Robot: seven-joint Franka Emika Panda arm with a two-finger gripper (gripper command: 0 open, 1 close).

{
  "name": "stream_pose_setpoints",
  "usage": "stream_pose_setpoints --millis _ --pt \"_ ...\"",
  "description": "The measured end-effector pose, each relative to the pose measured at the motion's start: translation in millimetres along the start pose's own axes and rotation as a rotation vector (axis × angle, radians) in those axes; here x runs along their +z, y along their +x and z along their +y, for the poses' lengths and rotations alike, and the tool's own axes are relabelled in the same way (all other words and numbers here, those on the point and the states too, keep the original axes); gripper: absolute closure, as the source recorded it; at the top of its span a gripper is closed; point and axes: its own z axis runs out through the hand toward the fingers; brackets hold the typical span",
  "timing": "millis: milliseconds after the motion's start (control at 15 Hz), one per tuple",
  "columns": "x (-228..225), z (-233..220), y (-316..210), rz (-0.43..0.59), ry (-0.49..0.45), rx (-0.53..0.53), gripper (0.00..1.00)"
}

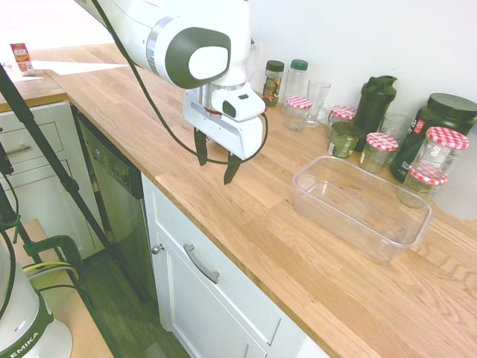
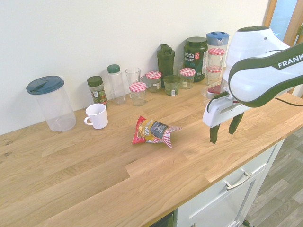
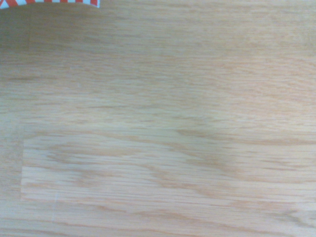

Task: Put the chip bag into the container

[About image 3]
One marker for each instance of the red striped BBQ chip bag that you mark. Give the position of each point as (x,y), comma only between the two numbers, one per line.
(49,2)

